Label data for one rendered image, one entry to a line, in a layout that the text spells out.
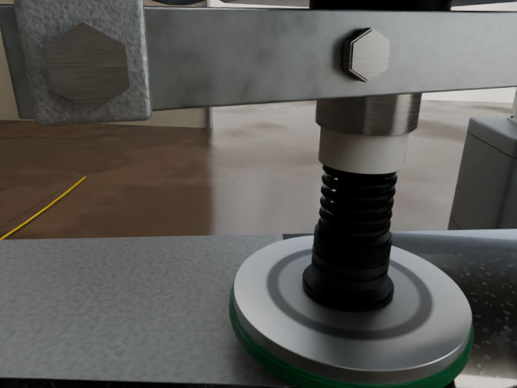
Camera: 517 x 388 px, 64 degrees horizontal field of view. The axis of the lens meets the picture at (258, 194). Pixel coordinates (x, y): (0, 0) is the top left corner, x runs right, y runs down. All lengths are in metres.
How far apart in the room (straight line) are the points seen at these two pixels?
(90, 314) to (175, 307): 0.09
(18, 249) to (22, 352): 0.22
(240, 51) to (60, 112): 0.10
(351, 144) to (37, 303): 0.37
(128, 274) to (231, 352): 0.19
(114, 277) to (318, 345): 0.29
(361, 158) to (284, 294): 0.14
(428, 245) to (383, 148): 0.34
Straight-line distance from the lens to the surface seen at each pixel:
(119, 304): 0.49
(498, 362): 0.46
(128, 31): 0.20
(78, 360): 0.43
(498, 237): 0.72
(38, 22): 0.20
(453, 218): 1.90
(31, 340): 0.47
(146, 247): 0.59
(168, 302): 0.48
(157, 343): 0.43
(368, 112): 0.31
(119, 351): 0.43
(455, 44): 0.31
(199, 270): 0.53
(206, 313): 0.46
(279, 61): 0.24
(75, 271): 0.56
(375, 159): 0.32
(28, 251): 0.64
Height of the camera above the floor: 1.12
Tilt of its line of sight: 21 degrees down
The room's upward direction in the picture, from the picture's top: 1 degrees clockwise
